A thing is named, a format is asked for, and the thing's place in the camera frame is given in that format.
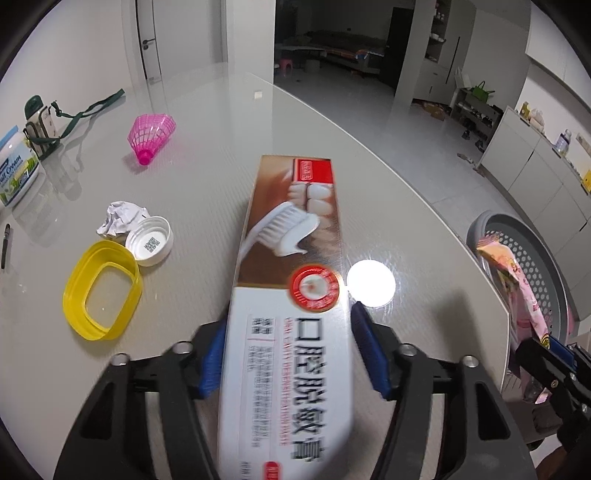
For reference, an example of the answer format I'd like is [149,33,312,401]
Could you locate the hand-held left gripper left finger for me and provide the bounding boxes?
[53,320,228,480]

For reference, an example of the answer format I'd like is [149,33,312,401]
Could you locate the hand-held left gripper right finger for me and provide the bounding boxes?
[348,302,540,480]

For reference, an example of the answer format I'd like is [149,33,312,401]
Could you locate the toothpaste box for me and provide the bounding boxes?
[216,154,355,480]

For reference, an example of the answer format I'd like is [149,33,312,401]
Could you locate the grey perforated laundry basket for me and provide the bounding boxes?
[465,210,591,352]

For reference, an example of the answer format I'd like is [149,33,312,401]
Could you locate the white jar lid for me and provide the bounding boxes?
[124,216,174,267]

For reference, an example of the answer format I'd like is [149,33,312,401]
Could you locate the crumpled white paper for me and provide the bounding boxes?
[96,200,151,240]

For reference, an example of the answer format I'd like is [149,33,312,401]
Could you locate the white base cabinet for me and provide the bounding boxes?
[478,105,591,250]

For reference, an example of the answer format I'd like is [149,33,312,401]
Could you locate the pink plastic shuttlecock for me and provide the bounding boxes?
[128,113,178,166]

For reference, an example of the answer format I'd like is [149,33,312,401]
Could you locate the cardboard box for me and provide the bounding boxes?
[418,102,451,121]

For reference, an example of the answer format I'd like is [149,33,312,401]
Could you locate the shoe rack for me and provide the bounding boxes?
[450,87,504,148]

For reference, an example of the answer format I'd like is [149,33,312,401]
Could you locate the white cream tub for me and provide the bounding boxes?
[0,126,41,208]

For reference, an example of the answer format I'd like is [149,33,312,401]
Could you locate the green handbag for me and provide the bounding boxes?
[467,80,493,104]

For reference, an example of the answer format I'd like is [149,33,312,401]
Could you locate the water bottle with green cap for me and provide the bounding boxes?
[23,95,63,161]

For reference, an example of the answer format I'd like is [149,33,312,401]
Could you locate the tall shelf cabinet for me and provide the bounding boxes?
[409,0,462,104]

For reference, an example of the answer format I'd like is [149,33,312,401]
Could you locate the dark sofa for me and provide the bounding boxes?
[281,28,387,75]

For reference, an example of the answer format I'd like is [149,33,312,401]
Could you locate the low coffee table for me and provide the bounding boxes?
[276,44,326,58]

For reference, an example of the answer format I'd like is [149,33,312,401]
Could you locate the white door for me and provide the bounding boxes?
[135,0,229,81]

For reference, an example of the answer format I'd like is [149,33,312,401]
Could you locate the yellow plastic oval ring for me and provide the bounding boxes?
[63,240,143,341]

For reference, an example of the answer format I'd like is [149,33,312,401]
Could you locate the dark green strap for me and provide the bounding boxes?
[54,89,126,139]

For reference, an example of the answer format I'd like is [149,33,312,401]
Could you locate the white wall cabinet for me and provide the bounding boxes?
[526,0,591,88]

